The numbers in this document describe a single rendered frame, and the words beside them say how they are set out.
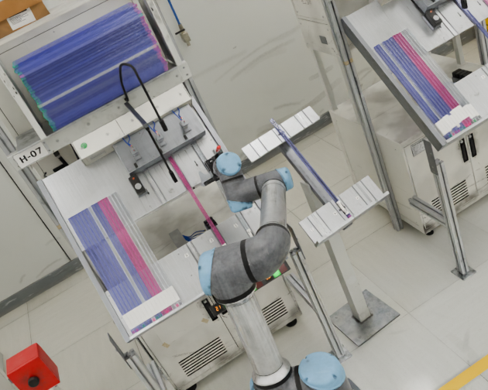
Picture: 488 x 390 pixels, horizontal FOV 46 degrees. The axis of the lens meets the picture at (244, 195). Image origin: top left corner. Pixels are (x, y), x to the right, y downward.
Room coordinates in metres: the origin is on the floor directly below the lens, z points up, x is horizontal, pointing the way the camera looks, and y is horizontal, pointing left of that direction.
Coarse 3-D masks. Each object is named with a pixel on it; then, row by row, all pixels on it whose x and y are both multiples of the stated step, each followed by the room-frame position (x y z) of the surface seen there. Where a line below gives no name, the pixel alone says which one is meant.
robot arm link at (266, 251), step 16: (256, 176) 1.58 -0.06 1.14; (272, 176) 1.53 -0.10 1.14; (288, 176) 1.52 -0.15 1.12; (272, 192) 1.44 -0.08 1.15; (272, 208) 1.35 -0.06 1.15; (272, 224) 1.25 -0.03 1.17; (256, 240) 1.20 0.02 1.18; (272, 240) 1.19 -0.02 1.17; (288, 240) 1.21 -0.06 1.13; (256, 256) 1.16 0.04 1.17; (272, 256) 1.16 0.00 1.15; (256, 272) 1.14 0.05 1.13; (272, 272) 1.15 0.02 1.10
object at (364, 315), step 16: (304, 192) 1.96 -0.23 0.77; (336, 240) 1.92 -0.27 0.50; (336, 256) 1.92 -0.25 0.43; (336, 272) 1.96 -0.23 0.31; (352, 272) 1.93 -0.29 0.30; (352, 288) 1.92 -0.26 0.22; (352, 304) 1.93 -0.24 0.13; (368, 304) 2.00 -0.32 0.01; (384, 304) 1.96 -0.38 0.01; (336, 320) 1.99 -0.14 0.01; (352, 320) 1.95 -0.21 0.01; (368, 320) 1.91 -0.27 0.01; (384, 320) 1.86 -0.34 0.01; (352, 336) 1.86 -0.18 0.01; (368, 336) 1.82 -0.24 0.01
